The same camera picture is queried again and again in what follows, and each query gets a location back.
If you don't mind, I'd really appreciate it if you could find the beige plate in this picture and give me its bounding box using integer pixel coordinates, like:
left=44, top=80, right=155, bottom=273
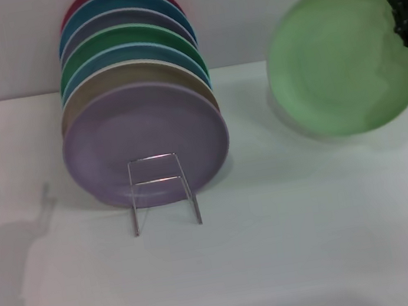
left=52, top=48, right=221, bottom=140

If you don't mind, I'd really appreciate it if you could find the light blue plate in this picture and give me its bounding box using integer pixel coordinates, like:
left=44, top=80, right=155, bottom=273
left=54, top=31, right=213, bottom=107

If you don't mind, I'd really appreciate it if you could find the grey purple plate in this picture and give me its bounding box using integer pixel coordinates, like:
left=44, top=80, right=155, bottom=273
left=52, top=0, right=199, bottom=67

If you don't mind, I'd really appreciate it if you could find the teal blue plate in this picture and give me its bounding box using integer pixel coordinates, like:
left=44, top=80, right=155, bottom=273
left=50, top=0, right=198, bottom=64

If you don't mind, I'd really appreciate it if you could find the lavender plate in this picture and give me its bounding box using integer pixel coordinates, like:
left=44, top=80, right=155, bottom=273
left=54, top=68, right=239, bottom=220

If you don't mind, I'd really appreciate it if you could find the dark green plate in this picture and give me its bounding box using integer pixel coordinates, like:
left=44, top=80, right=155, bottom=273
left=51, top=12, right=210, bottom=99

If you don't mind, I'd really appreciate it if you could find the metal wire plate rack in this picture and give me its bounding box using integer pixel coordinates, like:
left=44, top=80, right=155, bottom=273
left=122, top=148, right=204, bottom=238

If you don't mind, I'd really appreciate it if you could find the light green plate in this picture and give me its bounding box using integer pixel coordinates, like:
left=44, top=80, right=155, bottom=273
left=255, top=0, right=408, bottom=149

